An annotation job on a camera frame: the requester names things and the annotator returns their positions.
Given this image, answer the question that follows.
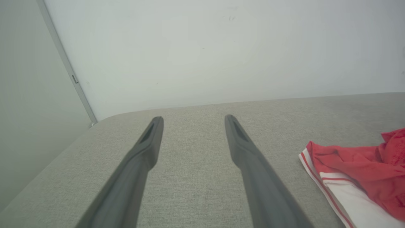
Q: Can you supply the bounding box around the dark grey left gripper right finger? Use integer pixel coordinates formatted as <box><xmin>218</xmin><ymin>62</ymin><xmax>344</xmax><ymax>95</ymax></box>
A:
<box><xmin>224</xmin><ymin>114</ymin><xmax>314</xmax><ymax>228</ymax></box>

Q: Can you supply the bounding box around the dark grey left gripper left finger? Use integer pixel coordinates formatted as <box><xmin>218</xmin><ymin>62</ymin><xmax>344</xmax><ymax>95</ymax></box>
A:
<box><xmin>75</xmin><ymin>116</ymin><xmax>164</xmax><ymax>228</ymax></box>

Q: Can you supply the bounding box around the red and white basketball jersey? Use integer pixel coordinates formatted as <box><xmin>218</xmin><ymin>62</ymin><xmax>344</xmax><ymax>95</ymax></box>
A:
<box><xmin>298</xmin><ymin>127</ymin><xmax>405</xmax><ymax>228</ymax></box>

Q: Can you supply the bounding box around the grey fabric sofa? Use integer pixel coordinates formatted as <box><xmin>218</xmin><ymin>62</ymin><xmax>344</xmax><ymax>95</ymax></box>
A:
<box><xmin>0</xmin><ymin>92</ymin><xmax>405</xmax><ymax>228</ymax></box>

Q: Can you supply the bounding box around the grey metal pole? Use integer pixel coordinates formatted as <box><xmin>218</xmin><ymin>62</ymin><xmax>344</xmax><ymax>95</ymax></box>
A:
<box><xmin>36</xmin><ymin>0</ymin><xmax>98</xmax><ymax>126</ymax></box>

